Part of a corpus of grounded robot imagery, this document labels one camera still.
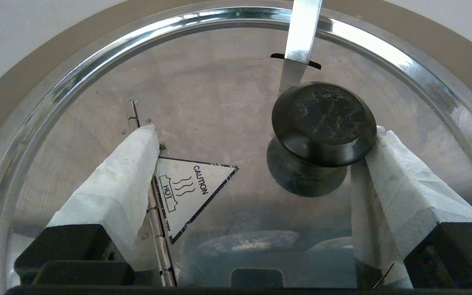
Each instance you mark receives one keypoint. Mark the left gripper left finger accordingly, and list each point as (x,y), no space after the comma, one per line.
(109,196)

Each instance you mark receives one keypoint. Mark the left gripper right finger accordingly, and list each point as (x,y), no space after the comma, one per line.
(416,205)

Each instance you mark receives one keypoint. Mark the hinged steel lid black knob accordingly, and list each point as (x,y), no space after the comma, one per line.
(219,102)

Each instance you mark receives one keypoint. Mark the bronze round well collar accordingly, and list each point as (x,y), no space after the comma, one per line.
(35,82)

